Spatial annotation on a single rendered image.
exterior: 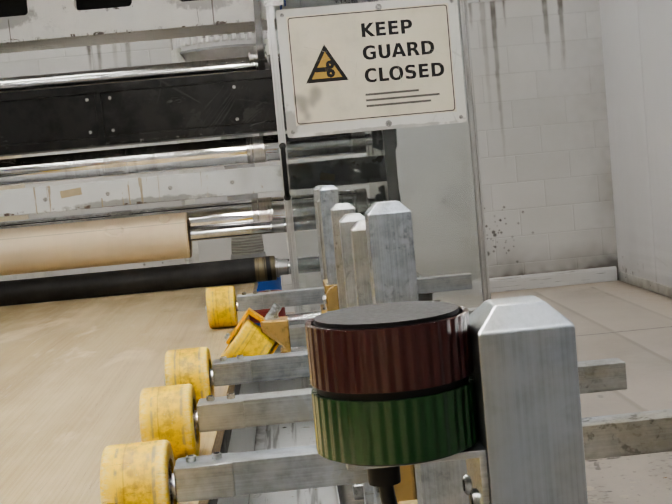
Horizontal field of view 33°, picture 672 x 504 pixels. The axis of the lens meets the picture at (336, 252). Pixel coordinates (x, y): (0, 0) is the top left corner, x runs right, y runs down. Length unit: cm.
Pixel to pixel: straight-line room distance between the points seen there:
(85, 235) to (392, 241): 216
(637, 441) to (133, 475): 43
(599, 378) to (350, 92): 180
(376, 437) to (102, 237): 263
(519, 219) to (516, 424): 908
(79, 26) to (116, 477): 244
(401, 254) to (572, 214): 870
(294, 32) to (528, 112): 665
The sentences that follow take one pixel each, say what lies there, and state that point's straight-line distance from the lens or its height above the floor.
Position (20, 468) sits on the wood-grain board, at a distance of 130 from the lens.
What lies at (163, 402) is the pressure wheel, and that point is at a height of 97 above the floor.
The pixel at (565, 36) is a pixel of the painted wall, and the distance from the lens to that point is 961.
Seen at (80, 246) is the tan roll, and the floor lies 105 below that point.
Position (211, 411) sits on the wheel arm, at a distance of 121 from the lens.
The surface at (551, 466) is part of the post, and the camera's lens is 41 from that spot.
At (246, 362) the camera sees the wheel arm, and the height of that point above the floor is 96.
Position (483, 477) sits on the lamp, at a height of 109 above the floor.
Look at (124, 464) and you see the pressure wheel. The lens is 96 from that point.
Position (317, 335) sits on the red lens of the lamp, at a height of 114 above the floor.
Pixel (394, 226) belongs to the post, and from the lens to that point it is 89.
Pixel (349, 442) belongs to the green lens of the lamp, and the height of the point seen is 111.
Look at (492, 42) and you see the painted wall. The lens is 948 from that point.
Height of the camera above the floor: 120
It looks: 5 degrees down
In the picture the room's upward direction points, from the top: 5 degrees counter-clockwise
